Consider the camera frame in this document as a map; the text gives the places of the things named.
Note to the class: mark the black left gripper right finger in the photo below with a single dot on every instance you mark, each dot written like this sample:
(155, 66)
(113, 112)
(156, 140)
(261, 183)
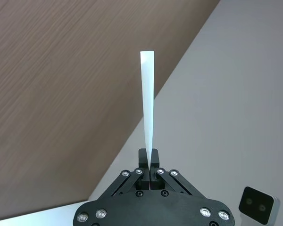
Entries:
(172, 181)

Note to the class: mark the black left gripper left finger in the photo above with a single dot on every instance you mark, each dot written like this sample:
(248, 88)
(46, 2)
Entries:
(128, 180)

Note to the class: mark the small white plastic piece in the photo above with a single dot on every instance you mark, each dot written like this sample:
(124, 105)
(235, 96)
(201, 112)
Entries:
(147, 94)

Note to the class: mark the grey camera box black face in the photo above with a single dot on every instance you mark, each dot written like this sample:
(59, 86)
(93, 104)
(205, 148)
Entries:
(255, 204)

